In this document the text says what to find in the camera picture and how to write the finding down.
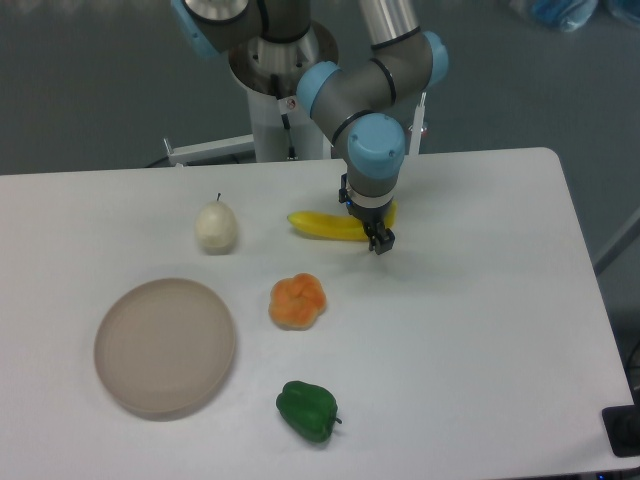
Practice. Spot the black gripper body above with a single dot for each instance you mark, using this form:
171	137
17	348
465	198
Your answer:
370	211

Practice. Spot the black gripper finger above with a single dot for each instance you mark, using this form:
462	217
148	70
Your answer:
381	238

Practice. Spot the yellow banana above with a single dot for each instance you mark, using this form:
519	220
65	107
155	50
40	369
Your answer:
327	226

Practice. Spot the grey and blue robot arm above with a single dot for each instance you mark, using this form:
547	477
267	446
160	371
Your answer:
301	101

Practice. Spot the orange bread roll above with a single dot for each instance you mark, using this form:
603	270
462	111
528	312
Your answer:
297	302

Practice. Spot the white pear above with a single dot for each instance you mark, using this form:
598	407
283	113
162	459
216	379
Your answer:
215	227

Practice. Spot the green bell pepper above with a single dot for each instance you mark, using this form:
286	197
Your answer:
310	410

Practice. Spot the beige round plate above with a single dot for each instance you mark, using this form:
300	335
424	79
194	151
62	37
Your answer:
165	348

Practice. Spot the blue plastic bag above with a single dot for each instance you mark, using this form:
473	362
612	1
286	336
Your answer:
562	15

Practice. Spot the black box at table edge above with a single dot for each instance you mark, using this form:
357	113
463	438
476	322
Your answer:
622	428

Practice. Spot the white metal bracket right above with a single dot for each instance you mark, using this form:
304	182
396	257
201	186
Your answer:
417	126

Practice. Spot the white metal bracket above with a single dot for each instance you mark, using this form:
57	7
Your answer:
417	126
209	153

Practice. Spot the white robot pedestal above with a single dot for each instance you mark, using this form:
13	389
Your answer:
269	72

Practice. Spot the white metal bracket left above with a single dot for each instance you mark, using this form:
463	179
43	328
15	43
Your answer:
209	153

